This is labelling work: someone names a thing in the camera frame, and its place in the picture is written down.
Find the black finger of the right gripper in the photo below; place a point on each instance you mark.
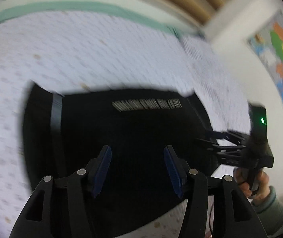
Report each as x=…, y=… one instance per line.
x=226, y=140
x=228, y=155

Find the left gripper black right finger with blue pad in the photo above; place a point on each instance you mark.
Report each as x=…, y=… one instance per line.
x=217, y=203

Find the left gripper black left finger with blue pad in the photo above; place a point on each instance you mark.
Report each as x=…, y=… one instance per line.
x=59, y=207

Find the black garment with white lettering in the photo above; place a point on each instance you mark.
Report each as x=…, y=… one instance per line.
x=137, y=124

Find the grey-green sleeved right forearm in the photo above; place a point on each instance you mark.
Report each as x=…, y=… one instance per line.
x=270, y=213

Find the person's right hand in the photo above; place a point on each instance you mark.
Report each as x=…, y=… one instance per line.
x=263, y=191

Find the floral quilted bedspread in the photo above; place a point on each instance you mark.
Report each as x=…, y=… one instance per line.
x=68, y=51

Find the green bed sheet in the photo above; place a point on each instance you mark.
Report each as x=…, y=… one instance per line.
x=111, y=10

